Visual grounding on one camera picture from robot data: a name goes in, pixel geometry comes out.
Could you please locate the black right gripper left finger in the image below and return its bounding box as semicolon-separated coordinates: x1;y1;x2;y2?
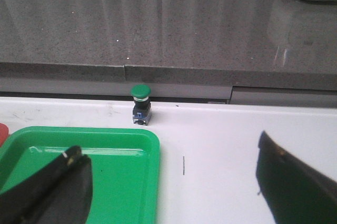
1;146;93;223

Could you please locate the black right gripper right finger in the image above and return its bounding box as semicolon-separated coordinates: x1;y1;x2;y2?
256;132;336;223

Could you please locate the green mushroom push button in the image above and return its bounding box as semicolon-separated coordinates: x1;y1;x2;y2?
131;84;152;125

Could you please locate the green plastic tray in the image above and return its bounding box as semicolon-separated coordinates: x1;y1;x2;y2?
1;127;160;223

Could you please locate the red plastic tray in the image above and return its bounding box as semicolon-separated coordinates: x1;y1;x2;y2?
0;123;9;147

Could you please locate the grey granite countertop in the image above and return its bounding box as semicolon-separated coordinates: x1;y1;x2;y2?
1;0;336;108

